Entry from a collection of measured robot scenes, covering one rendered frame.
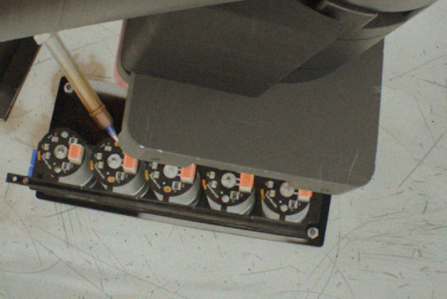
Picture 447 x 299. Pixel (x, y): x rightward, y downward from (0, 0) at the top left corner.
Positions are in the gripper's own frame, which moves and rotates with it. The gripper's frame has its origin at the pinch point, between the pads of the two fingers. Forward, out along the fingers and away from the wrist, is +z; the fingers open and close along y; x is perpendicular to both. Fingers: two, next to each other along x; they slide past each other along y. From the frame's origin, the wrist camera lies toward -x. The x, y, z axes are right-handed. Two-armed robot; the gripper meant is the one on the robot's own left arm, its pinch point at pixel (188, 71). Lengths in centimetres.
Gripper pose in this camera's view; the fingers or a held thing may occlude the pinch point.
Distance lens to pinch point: 31.9
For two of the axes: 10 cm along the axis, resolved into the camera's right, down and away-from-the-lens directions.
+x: 9.5, 1.9, 2.5
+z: -2.8, 2.1, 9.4
